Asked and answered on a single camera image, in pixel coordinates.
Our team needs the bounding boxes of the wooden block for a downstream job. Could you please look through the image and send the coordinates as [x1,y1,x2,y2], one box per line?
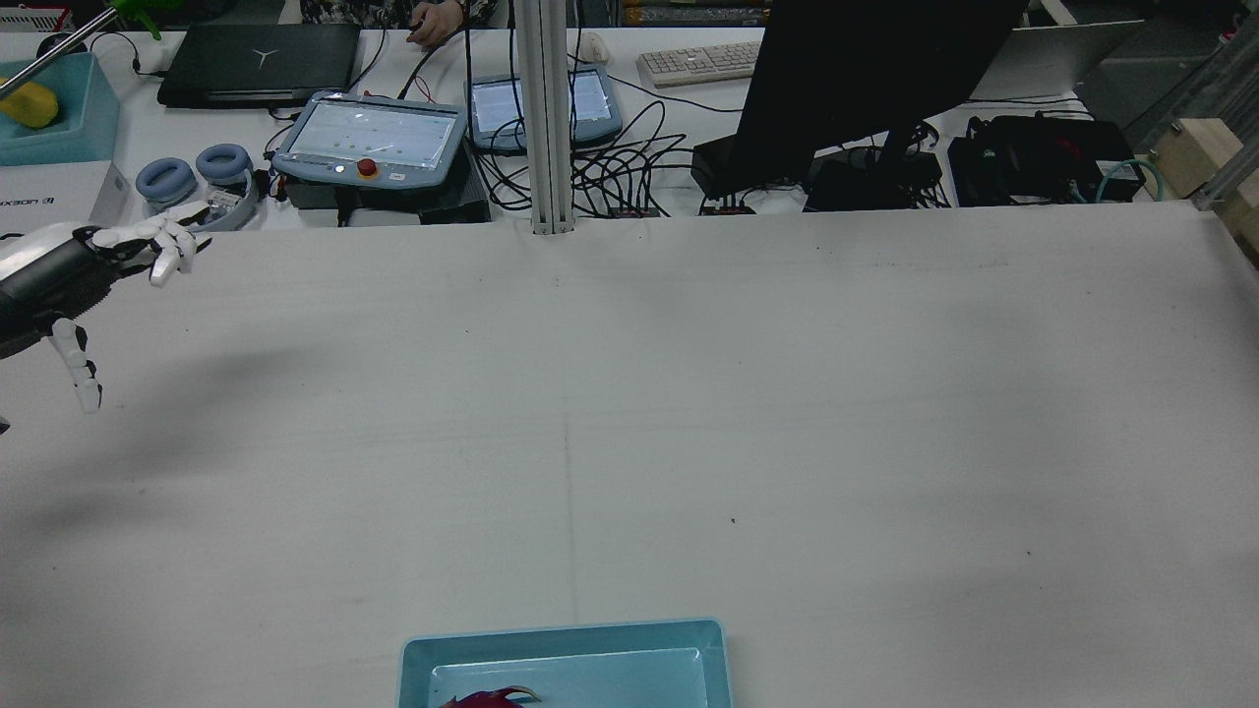
[1149,117,1248,205]

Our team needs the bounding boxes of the white cardboard box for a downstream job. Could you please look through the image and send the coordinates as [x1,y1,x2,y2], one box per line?
[0,160,135,234]

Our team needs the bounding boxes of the yellow fruit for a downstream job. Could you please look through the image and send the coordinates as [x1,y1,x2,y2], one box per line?
[0,81,61,131]

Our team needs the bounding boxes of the teal network cable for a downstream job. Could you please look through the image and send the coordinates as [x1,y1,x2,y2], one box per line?
[1094,157,1165,206]

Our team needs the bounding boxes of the black laptop silver logo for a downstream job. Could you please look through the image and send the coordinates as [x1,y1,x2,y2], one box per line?
[155,22,365,110]

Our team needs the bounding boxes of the black monitor stand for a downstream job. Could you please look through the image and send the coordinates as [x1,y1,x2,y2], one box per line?
[805,126,947,213]

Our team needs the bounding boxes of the black power box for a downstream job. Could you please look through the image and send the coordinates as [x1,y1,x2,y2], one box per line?
[690,135,760,200]

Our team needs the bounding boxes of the grey teach pendant red button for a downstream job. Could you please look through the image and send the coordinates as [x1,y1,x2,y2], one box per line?
[271,89,470,195]

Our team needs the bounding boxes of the teal plastic bin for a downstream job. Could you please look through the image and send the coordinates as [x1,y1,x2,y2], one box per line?
[0,51,122,167]

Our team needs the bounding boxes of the blue padded headphones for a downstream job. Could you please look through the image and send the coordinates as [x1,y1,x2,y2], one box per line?
[135,143,262,234]

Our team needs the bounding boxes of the aluminium post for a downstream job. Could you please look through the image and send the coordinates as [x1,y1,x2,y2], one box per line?
[511,0,577,237]

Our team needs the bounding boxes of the light blue plastic bin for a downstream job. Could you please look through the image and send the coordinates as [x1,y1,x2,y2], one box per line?
[397,618,735,708]

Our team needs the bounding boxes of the green plastic toy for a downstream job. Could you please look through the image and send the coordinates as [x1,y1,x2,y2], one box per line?
[108,0,185,42]

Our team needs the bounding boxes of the silver metal rod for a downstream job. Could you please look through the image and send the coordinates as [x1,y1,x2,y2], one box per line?
[0,8,121,99]

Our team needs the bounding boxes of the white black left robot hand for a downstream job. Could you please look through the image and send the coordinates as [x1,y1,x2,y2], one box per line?
[0,209,201,414]

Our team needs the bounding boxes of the black Huawei monitor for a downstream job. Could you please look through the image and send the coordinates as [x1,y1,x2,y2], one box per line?
[731,0,1031,190]

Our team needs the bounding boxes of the red dragon fruit green leaves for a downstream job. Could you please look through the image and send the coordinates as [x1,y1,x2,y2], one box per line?
[438,685,543,708]

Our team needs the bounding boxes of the aluminium frame rail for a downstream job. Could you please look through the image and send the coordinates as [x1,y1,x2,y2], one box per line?
[1185,20,1259,266]

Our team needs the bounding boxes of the white keyboard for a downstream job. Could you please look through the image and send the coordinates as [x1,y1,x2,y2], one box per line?
[635,40,765,90]

